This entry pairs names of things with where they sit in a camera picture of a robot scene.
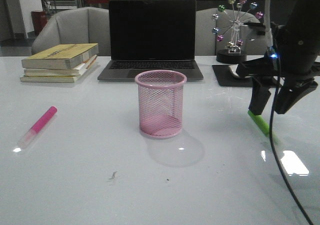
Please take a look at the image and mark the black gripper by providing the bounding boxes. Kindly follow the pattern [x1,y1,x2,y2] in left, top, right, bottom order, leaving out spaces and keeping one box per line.
[236,22,320,116]

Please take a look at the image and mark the green highlighter pen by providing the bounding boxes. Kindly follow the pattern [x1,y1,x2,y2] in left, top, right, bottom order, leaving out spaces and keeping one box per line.
[247,110,270,138]

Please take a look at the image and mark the pink highlighter pen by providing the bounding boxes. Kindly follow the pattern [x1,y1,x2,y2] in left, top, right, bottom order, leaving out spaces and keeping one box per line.
[16,106,58,152]

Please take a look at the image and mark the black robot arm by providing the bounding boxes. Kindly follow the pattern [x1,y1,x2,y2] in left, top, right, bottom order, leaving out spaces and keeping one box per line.
[236,0,320,115]

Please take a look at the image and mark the pink mesh pen holder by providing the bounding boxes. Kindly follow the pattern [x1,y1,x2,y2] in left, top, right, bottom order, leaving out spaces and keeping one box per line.
[135,70,187,139]

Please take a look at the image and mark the white computer mouse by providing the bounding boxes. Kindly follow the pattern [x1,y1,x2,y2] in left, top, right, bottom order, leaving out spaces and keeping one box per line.
[228,64,250,80]

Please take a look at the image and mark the black mouse pad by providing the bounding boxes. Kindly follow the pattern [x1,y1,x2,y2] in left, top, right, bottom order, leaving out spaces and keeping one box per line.
[212,65,252,88]

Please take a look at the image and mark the ferris wheel desk ornament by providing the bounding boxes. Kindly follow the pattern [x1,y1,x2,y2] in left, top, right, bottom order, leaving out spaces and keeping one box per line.
[211,0,265,65]

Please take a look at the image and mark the right grey armchair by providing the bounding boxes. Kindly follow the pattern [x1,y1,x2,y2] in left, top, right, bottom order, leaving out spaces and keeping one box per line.
[195,8,267,56]

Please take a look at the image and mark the grey armchair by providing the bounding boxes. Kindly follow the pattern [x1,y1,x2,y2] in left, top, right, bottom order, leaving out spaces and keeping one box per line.
[195,8,267,56]
[31,7,111,56]

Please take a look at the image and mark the dark grey laptop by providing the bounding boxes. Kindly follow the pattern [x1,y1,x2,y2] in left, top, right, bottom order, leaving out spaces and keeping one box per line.
[97,0,204,82]

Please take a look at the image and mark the left grey armchair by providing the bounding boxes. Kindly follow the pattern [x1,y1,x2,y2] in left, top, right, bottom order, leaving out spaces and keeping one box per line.
[31,7,111,56]

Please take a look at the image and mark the top yellow book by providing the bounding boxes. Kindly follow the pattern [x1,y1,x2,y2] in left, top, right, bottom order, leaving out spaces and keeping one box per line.
[21,43,99,70]

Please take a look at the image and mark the middle cream book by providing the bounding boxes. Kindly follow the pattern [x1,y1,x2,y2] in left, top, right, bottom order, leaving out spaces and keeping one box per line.
[24,55,97,77]

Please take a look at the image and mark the cream book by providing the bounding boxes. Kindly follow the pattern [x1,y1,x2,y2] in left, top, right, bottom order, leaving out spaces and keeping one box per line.
[24,55,97,77]
[20,62,96,83]

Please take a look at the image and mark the red bin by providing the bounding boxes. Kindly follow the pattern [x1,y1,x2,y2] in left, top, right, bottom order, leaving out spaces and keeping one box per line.
[31,10,47,35]

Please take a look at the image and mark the bottom cream book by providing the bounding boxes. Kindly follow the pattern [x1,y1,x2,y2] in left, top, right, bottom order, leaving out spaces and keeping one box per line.
[20,62,96,83]

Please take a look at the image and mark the white cable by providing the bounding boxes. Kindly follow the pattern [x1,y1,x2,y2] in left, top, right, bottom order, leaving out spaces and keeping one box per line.
[264,0,274,48]

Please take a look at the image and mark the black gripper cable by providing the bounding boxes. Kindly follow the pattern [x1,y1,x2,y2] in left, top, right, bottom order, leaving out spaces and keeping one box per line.
[268,47,314,225]

